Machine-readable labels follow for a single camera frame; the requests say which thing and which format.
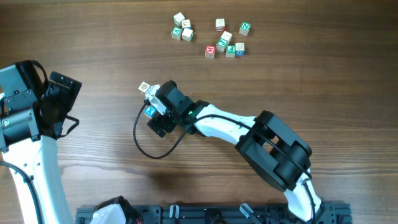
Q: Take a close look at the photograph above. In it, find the plain block upper middle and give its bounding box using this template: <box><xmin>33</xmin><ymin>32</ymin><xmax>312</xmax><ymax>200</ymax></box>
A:
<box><xmin>221</xmin><ymin>31</ymin><xmax>232</xmax><ymax>44</ymax></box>

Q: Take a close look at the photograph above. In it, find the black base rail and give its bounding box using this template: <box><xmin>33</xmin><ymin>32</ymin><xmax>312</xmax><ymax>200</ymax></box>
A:
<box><xmin>75</xmin><ymin>203</ymin><xmax>353</xmax><ymax>224</ymax></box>

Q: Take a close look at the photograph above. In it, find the green letter N block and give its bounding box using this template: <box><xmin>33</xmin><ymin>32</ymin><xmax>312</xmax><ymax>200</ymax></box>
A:
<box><xmin>239</xmin><ymin>21</ymin><xmax>251</xmax><ymax>35</ymax></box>

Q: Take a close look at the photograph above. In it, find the plain block green side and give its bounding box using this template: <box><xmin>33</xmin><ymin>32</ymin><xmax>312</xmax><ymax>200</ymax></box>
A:
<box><xmin>182</xmin><ymin>28</ymin><xmax>193</xmax><ymax>42</ymax></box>

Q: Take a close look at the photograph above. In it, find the animal picture block blue side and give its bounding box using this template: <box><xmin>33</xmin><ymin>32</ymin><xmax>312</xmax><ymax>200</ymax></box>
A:
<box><xmin>182</xmin><ymin>19</ymin><xmax>192</xmax><ymax>29</ymax></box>

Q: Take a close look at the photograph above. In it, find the camera cable black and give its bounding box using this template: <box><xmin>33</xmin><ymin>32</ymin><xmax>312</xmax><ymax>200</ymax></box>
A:
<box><xmin>0</xmin><ymin>160</ymin><xmax>44</xmax><ymax>224</ymax></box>
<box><xmin>132</xmin><ymin>100</ymin><xmax>317</xmax><ymax>224</ymax></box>

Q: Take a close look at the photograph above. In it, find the blue letter X block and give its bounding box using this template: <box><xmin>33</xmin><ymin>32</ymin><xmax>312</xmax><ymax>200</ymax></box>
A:
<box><xmin>144</xmin><ymin>105</ymin><xmax>157</xmax><ymax>118</ymax></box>

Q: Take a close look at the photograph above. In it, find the spiral picture block blue side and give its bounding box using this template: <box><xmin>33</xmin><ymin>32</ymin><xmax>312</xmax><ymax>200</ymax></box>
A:
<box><xmin>235</xmin><ymin>42</ymin><xmax>245</xmax><ymax>55</ymax></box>

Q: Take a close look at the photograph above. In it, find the left camera cable black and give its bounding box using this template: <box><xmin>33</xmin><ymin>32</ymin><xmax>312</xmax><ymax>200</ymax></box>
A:
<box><xmin>0</xmin><ymin>160</ymin><xmax>44</xmax><ymax>224</ymax></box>

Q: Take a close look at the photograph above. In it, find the shell picture block red side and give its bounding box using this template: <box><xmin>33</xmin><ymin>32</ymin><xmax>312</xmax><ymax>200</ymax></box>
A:
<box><xmin>138</xmin><ymin>82</ymin><xmax>151</xmax><ymax>93</ymax></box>

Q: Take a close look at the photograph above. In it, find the green letter F block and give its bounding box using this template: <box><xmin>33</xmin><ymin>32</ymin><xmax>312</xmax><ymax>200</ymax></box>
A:
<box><xmin>226</xmin><ymin>45</ymin><xmax>236</xmax><ymax>58</ymax></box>

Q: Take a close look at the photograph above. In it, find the red letter M block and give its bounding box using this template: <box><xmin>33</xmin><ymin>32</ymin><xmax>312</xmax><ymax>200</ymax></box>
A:
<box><xmin>205</xmin><ymin>45</ymin><xmax>216</xmax><ymax>58</ymax></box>

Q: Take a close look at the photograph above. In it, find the green letter V block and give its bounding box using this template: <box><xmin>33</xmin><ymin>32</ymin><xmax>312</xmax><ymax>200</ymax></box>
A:
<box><xmin>171</xmin><ymin>27</ymin><xmax>183</xmax><ymax>40</ymax></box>

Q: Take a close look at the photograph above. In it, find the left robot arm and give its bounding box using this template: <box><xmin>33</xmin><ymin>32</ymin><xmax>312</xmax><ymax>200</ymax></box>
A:
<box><xmin>1</xmin><ymin>60</ymin><xmax>82</xmax><ymax>223</ymax></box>

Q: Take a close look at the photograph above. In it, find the right camera cable black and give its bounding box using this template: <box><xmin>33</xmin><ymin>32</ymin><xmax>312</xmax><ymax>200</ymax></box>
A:
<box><xmin>132</xmin><ymin>100</ymin><xmax>317</xmax><ymax>224</ymax></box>

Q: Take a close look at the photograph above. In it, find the plain top block teal side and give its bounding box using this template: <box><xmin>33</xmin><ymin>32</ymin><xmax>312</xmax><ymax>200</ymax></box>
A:
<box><xmin>174</xmin><ymin>12</ymin><xmax>185</xmax><ymax>27</ymax></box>

